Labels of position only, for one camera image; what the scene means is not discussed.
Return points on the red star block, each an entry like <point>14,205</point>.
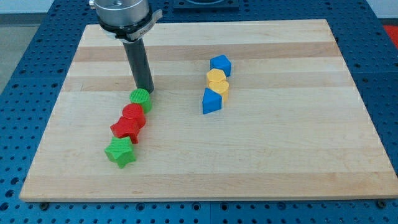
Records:
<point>126,128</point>

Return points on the green cylinder block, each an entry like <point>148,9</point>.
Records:
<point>142,97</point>

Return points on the green star block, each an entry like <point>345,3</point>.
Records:
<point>120,151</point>

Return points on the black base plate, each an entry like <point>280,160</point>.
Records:
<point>205,4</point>

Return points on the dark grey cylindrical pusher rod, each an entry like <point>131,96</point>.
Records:
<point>138,62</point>

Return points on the yellow hexagon block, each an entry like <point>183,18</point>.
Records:
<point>215,75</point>

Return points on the yellow cylinder block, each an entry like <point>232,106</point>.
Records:
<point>221,88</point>

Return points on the red cylinder block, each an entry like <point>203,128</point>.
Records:
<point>135,111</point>

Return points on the blue triangle block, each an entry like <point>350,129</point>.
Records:
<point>212,101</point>

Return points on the blue pentagon block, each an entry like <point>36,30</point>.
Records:
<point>221,62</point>

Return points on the wooden board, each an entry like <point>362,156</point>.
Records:
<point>294,126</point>

